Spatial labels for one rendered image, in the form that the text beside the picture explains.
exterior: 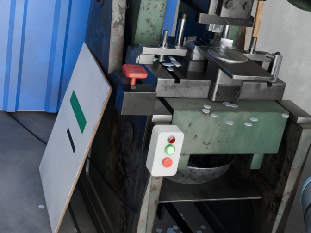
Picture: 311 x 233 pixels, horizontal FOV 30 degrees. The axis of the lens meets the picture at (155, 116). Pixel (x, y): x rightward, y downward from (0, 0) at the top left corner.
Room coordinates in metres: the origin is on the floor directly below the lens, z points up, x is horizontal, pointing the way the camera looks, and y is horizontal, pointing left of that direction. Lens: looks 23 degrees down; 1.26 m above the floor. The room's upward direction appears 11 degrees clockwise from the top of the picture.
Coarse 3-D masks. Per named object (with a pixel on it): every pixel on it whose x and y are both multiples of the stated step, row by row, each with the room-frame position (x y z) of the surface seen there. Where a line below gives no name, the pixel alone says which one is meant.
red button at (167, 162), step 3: (165, 159) 1.40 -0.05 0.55; (168, 159) 1.40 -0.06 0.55; (171, 159) 1.41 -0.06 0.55; (162, 162) 1.40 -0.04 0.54; (165, 162) 1.40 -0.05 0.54; (168, 162) 1.40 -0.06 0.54; (171, 162) 1.41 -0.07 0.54; (165, 165) 1.40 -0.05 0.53; (168, 165) 1.40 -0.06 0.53; (171, 165) 1.41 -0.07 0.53
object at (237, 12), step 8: (192, 0) 1.83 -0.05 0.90; (200, 0) 1.78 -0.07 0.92; (208, 0) 1.73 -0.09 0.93; (216, 0) 1.73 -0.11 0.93; (224, 0) 1.71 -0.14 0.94; (232, 0) 1.72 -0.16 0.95; (240, 0) 1.73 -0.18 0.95; (248, 0) 1.74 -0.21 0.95; (200, 8) 1.77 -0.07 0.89; (208, 8) 1.73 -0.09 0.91; (216, 8) 1.73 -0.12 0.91; (224, 8) 1.71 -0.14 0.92; (232, 8) 1.72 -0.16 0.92; (240, 8) 1.73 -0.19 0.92; (248, 8) 1.73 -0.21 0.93; (224, 16) 1.71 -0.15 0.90; (232, 16) 1.72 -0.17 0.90; (240, 16) 1.73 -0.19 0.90; (248, 16) 1.75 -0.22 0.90
